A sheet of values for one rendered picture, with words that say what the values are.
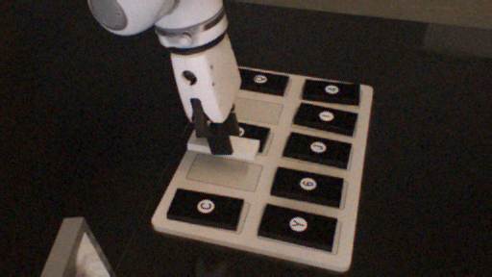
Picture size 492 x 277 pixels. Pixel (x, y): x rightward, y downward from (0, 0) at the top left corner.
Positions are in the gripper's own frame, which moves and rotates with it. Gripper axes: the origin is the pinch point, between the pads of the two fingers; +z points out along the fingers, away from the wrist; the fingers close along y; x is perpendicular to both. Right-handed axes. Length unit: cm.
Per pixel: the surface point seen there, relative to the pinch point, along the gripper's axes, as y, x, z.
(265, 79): 23.6, 0.2, 6.8
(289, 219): -7.2, -9.4, 9.1
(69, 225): -28.0, 2.9, -13.1
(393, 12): 172, -17, 71
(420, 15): 172, -28, 74
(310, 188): -1.0, -11.3, 9.3
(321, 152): 6.8, -11.8, 9.4
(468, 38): 51, -36, 17
